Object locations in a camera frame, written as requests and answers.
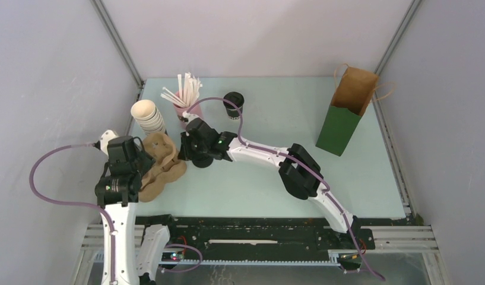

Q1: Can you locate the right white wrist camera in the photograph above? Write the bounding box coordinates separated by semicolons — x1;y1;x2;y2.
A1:
182;111;199;124

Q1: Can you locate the stack of black lids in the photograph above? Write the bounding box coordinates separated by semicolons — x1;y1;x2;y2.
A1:
192;156;214;169

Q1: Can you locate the green paper bag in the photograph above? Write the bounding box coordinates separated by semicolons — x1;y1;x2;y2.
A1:
315;63;396;156

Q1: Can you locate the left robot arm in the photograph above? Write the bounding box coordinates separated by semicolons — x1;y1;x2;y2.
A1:
95;130;178;284

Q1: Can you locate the white wrapped straws bundle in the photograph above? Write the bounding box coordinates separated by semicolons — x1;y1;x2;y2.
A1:
160;72;203;108

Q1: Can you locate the brown cardboard cup carrier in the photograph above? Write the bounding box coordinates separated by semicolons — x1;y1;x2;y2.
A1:
138;132;187;202

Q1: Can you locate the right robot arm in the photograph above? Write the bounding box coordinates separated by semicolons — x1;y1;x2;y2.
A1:
179;116;363;250

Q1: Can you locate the black cup lid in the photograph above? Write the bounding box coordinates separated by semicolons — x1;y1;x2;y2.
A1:
223;91;245;110

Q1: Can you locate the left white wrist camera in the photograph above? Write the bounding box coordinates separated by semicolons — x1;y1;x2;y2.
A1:
93;129;119;156

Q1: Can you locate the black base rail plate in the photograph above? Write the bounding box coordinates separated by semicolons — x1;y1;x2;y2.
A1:
136;214;375;263

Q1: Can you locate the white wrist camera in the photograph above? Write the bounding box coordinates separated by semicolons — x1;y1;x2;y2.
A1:
182;111;199;124
93;129;119;156

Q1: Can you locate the stack of paper cups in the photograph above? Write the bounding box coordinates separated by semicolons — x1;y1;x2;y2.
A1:
131;100;167;135

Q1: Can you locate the black sleeved paper cup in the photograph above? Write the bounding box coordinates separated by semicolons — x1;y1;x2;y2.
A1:
226;106;242;120

